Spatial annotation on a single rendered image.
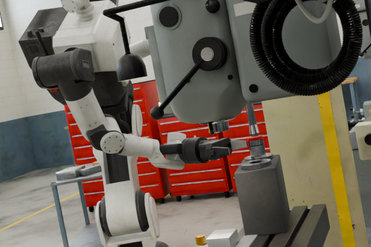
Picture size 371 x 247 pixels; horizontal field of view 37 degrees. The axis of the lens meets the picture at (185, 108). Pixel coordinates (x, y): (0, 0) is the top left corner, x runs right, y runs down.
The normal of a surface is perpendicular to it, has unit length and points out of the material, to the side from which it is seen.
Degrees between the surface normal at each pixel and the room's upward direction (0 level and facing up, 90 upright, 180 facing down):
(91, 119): 118
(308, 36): 90
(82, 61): 90
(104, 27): 59
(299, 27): 90
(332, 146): 90
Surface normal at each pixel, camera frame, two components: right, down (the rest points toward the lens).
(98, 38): 0.61, -0.16
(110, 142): 0.33, 0.47
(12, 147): 0.92, -0.15
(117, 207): -0.15, -0.43
